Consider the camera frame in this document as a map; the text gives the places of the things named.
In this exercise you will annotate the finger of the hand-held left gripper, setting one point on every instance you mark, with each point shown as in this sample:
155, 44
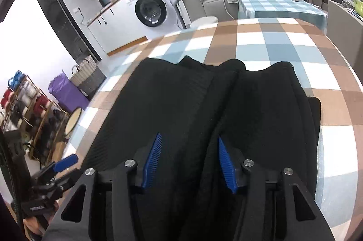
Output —
66, 161
71, 180

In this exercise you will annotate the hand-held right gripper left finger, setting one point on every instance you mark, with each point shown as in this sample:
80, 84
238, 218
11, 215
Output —
151, 164

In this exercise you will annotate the green toy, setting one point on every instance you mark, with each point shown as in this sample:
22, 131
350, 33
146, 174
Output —
358, 5

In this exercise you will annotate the white washing machine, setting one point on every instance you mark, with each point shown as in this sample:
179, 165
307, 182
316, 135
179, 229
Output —
150, 11

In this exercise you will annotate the wooden shoe rack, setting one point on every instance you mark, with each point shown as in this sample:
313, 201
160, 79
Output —
31, 113

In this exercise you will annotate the round wooden stool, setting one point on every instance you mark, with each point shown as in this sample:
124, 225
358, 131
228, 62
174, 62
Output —
72, 121

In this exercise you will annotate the white counter cabinet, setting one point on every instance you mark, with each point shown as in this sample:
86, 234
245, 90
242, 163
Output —
119, 28

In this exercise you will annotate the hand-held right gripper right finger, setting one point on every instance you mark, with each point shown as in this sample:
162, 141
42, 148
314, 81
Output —
227, 164

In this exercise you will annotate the small blue plaid table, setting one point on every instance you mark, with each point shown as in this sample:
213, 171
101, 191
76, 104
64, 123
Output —
272, 6

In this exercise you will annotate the black door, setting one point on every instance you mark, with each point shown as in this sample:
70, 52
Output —
65, 22

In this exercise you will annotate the white round bin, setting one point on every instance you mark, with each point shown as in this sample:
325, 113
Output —
202, 22

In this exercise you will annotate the black knit sweater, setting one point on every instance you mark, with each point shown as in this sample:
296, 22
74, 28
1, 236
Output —
184, 104

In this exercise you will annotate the plaid covered table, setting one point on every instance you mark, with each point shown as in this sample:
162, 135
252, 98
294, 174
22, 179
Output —
255, 42

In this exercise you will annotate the purple bag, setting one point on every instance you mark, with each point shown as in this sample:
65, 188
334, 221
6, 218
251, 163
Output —
68, 93

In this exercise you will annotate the woven basket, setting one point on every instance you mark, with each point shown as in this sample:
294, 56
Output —
88, 76

